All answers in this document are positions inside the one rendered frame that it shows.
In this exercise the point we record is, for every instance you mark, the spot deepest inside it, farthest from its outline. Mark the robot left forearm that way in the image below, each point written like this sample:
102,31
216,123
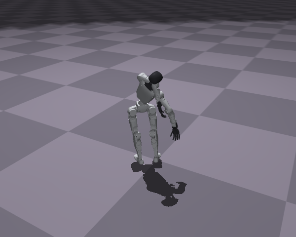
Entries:
156,92

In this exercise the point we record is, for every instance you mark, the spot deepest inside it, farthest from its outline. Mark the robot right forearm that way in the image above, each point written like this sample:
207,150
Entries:
172,119

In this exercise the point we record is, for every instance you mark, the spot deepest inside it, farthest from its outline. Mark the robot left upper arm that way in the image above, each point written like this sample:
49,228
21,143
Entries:
144,77

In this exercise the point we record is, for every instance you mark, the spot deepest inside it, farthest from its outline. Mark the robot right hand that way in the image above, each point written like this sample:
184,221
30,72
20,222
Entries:
175,132

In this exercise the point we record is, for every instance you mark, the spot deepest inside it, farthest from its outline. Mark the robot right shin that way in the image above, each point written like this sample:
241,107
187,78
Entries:
154,142

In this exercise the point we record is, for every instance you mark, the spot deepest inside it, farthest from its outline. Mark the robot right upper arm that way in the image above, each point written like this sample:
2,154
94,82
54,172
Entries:
164,103

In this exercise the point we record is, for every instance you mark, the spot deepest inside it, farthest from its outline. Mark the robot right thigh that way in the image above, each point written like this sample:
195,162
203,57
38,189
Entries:
153,119

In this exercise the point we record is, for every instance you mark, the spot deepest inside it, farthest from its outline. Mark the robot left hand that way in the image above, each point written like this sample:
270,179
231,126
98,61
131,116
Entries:
160,110

